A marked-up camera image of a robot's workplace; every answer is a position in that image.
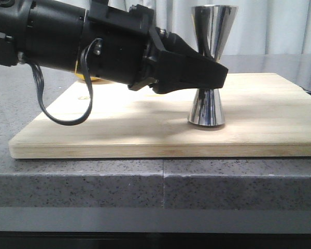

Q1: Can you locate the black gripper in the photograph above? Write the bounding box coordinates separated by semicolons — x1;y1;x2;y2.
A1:
80;1;228;94

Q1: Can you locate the steel double jigger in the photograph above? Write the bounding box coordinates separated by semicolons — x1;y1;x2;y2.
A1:
188;5;238;127

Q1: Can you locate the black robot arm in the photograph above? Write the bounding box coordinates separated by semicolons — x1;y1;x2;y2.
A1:
0;1;228;94

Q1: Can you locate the grey curtain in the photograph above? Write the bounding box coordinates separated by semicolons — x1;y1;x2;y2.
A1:
109;0;311;55

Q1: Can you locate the yellow lemon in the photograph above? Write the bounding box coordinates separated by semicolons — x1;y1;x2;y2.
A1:
76;72;99;81

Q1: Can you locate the light wooden cutting board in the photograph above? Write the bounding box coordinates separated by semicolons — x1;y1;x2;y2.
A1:
9;73;311;159

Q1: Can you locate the black ribbon cable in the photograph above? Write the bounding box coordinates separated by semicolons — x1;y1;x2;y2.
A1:
17;37;103;127

